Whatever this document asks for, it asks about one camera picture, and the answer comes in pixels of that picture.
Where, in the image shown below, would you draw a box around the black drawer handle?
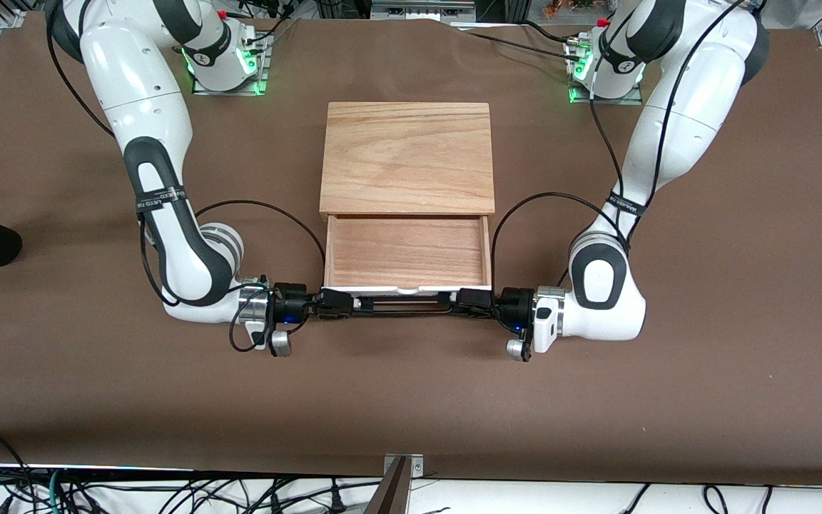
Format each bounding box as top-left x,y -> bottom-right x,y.
350,295 -> 463,318

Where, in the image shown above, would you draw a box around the white-fronted drawer with handle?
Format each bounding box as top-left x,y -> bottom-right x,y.
323,213 -> 493,297

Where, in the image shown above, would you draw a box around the wooden drawer cabinet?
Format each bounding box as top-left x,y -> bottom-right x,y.
319,102 -> 495,217

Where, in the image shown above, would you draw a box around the grey background box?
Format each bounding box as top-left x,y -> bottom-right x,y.
372,0 -> 476,21

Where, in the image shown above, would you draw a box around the orange background items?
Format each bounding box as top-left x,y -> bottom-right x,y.
543,0 -> 597,19

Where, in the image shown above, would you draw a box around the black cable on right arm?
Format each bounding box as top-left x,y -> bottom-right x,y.
46,0 -> 328,354

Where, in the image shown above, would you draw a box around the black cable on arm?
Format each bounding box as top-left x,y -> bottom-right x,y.
46,0 -> 328,354
489,0 -> 747,286

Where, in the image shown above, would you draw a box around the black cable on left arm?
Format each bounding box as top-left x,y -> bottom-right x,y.
489,0 -> 747,286

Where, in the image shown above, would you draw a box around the black strap on left arm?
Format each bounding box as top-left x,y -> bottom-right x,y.
607,191 -> 647,218

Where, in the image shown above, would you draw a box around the black strap on arm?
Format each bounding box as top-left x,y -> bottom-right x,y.
607,191 -> 647,218
134,186 -> 188,213

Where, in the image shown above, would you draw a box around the black strap on right arm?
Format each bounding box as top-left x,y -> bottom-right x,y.
134,186 -> 188,213

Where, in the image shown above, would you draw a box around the small metal mounting bracket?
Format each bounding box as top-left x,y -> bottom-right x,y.
384,454 -> 425,478

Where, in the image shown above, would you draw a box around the dark camera mount post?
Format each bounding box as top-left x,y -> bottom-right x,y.
363,457 -> 410,514

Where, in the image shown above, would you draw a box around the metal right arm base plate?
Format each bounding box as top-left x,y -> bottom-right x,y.
192,39 -> 269,96

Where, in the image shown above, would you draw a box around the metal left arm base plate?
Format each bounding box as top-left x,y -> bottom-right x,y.
568,43 -> 644,106

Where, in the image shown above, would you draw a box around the long black table cable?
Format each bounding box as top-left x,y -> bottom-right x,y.
465,31 -> 576,59

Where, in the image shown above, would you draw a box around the black cable at right base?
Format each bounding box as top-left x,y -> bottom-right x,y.
243,0 -> 301,54

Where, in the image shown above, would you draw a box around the short black table cable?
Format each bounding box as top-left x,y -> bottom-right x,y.
520,20 -> 570,44

